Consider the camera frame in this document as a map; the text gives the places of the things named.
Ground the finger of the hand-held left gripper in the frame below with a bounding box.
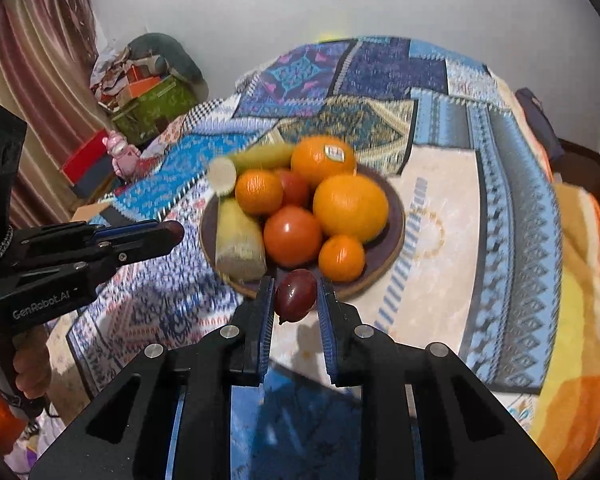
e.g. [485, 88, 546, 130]
[9, 239, 177, 292]
[14, 219, 187, 255]

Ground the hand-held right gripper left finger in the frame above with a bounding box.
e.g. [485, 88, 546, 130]
[27, 275, 276, 480]

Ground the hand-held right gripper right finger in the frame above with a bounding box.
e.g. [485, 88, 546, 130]
[317, 276, 561, 480]

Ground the dark red plum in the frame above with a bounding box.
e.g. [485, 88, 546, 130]
[274, 268, 317, 323]

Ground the small mandarin orange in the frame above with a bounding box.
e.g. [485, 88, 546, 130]
[235, 169, 284, 217]
[318, 234, 366, 282]

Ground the pale yellow corn cob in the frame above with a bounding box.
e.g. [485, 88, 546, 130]
[215, 197, 268, 282]

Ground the large red tomato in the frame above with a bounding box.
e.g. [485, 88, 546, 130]
[263, 205, 324, 268]

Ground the dark purple round plate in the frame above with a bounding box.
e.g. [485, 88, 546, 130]
[199, 157, 407, 301]

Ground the large plain orange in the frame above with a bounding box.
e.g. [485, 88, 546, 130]
[312, 174, 390, 245]

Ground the small red tomato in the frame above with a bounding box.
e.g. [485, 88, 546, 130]
[275, 169, 311, 208]

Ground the yellow-green cut banana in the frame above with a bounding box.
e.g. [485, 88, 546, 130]
[207, 142, 297, 197]

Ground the large orange with sticker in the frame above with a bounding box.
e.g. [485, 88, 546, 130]
[291, 136, 357, 191]

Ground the person's left hand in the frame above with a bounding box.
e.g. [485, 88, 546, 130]
[12, 327, 51, 401]

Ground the pink toy figure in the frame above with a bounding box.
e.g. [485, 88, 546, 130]
[105, 130, 142, 178]

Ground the red box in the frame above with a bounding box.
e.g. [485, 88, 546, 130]
[61, 132, 112, 186]

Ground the pink brown curtain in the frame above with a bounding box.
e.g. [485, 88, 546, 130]
[0, 0, 101, 231]

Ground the green patterned box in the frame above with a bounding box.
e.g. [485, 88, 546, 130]
[111, 77, 198, 146]

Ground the orange box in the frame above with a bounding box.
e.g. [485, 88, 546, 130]
[117, 76, 163, 106]

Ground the crumpled paper pile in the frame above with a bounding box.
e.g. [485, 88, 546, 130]
[90, 47, 146, 108]

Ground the grey cushion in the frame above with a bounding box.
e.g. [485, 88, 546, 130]
[127, 33, 204, 86]

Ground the blue patchwork blanket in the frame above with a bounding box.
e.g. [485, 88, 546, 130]
[45, 35, 563, 480]

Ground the orange yellow blanket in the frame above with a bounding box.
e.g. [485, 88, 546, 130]
[527, 180, 600, 466]

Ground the dark cloth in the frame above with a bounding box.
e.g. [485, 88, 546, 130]
[515, 87, 563, 161]

